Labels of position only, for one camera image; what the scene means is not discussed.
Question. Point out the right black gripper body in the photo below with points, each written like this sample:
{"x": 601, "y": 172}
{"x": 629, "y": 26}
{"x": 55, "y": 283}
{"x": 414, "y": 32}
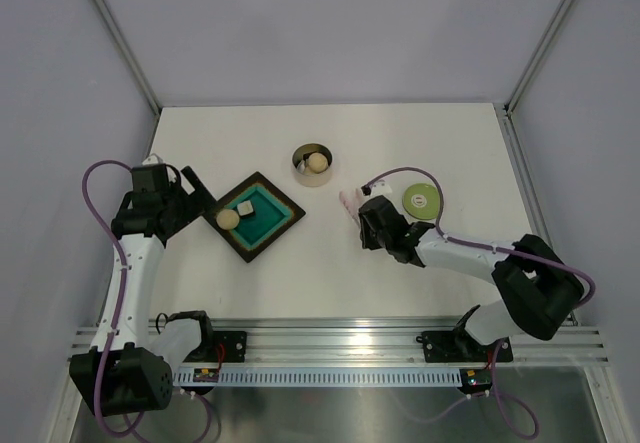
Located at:
{"x": 370, "y": 238}

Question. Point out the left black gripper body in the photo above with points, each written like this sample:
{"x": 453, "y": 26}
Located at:
{"x": 184, "y": 207}

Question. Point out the green round lid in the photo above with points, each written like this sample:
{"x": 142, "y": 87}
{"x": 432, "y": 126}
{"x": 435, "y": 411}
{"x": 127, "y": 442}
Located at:
{"x": 422, "y": 201}

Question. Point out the dark square teal plate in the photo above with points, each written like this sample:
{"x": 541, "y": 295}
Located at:
{"x": 275, "y": 213}

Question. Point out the round bun top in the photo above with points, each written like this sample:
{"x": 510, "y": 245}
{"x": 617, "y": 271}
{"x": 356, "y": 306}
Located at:
{"x": 317, "y": 163}

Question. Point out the round bun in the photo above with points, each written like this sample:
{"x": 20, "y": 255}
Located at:
{"x": 317, "y": 163}
{"x": 227, "y": 219}

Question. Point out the round metal lunch tin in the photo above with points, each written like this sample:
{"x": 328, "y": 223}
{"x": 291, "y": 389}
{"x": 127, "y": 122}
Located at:
{"x": 313, "y": 180}

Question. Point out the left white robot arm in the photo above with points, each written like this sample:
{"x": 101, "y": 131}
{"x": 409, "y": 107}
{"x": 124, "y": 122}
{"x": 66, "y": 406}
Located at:
{"x": 123, "y": 371}

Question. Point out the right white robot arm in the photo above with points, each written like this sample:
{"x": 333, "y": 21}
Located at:
{"x": 537, "y": 290}

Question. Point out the round bun left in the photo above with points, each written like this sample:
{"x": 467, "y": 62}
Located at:
{"x": 227, "y": 219}

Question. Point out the small tofu cube upper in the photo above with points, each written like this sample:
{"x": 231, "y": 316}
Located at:
{"x": 245, "y": 209}

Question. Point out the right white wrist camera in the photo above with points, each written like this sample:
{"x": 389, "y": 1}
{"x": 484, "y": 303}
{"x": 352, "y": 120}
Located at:
{"x": 378, "y": 188}

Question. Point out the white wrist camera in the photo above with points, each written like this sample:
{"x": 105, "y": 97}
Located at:
{"x": 152, "y": 159}
{"x": 378, "y": 188}

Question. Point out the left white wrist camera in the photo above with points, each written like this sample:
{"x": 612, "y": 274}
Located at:
{"x": 152, "y": 159}

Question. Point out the aluminium mounting rail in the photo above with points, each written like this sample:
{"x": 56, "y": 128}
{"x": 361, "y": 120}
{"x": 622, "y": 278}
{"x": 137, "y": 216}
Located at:
{"x": 372, "y": 353}

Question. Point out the right black base bracket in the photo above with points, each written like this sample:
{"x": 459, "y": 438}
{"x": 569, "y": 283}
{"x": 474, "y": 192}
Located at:
{"x": 449, "y": 346}

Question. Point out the black base bracket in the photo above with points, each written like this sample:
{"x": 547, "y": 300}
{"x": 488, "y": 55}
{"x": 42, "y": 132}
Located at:
{"x": 229, "y": 346}
{"x": 449, "y": 346}

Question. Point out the left black base bracket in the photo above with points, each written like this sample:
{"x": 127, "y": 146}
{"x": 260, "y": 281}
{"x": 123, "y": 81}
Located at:
{"x": 229, "y": 346}

